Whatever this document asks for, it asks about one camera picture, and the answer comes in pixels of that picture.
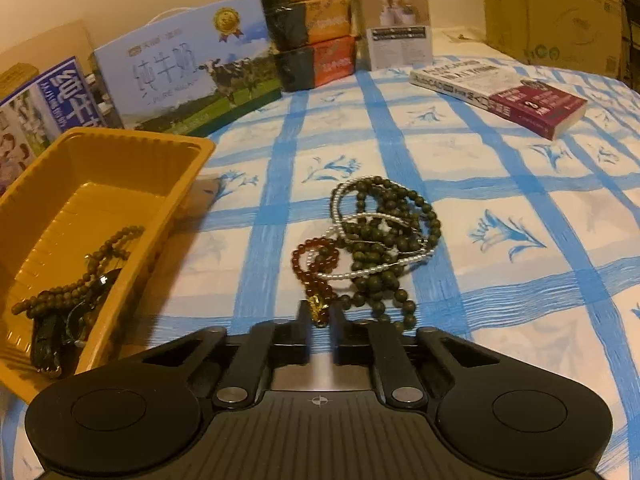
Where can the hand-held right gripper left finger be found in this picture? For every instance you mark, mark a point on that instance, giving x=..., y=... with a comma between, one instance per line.
x=295, y=340

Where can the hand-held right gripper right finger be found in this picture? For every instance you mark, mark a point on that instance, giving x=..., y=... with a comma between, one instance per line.
x=346, y=342

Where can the yellow plastic tray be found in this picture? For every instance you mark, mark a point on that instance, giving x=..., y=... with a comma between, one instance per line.
x=100, y=170

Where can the blue checked white cloth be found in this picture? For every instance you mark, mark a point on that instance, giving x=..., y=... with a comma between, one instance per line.
x=500, y=200

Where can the black and red-orange box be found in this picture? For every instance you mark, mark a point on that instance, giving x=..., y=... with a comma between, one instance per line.
x=315, y=62

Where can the white book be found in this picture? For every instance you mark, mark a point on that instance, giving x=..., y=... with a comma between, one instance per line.
x=465, y=80

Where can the blue milk carton box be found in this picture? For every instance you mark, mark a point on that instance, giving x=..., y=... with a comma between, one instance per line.
x=175, y=75

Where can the dark red book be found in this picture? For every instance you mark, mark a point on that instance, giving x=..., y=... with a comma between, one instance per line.
x=540, y=107

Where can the black and orange box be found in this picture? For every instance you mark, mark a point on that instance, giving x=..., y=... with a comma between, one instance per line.
x=310, y=20

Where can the white box with photo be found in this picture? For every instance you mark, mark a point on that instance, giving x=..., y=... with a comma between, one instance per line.
x=397, y=25

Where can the milk box with figures print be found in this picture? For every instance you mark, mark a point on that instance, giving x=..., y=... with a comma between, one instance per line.
x=45, y=110

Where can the tan cardboard box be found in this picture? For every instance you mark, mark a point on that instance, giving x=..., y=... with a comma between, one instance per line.
x=55, y=45

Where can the brown cardboard box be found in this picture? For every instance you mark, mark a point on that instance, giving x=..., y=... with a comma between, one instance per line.
x=550, y=15

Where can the dark shelf unit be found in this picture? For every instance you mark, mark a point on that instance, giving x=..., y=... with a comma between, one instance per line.
x=631, y=15

